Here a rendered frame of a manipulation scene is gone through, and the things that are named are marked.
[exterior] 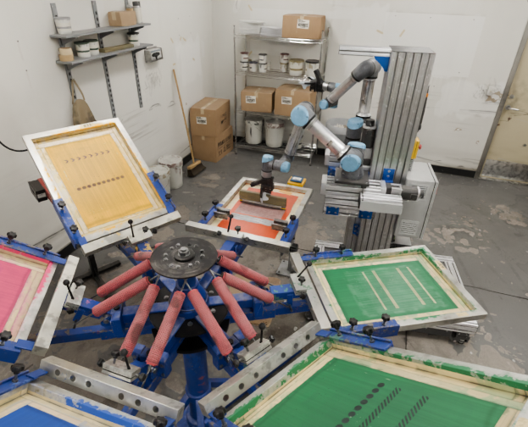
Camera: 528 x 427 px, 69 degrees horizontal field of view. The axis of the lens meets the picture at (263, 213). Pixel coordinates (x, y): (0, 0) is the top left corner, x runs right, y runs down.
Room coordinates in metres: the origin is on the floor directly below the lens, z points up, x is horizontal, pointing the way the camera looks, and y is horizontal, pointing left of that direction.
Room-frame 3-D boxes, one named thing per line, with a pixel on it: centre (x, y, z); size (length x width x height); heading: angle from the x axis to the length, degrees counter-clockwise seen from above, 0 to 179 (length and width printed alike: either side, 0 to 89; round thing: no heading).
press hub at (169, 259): (1.37, 0.35, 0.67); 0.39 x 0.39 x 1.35
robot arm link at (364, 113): (2.95, -0.75, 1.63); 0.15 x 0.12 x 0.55; 144
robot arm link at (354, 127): (2.85, -0.68, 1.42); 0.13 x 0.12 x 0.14; 144
